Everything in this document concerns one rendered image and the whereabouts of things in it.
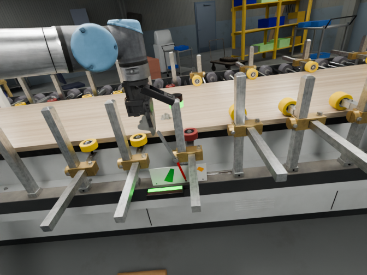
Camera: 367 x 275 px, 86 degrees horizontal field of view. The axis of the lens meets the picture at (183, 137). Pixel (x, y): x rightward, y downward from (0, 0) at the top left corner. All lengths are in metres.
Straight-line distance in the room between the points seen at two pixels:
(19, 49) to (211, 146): 0.90
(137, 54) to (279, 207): 1.33
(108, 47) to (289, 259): 1.51
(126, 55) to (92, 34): 0.19
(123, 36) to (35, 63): 0.25
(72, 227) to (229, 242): 1.13
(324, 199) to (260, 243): 0.52
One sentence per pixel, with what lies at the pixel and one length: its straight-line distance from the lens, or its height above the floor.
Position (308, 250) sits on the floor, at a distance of 1.68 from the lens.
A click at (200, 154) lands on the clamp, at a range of 0.87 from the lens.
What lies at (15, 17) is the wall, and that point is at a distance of 9.70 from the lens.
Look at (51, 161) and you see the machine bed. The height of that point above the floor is 0.75.
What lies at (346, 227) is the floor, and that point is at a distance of 1.89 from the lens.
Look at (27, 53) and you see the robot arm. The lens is 0.48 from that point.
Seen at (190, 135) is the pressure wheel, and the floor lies 0.91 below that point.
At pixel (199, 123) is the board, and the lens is 1.03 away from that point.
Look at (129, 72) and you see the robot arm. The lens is 0.65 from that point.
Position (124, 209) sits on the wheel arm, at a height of 0.85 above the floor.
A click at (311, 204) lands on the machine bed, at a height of 0.19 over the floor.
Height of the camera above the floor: 1.35
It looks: 29 degrees down
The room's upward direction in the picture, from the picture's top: 8 degrees counter-clockwise
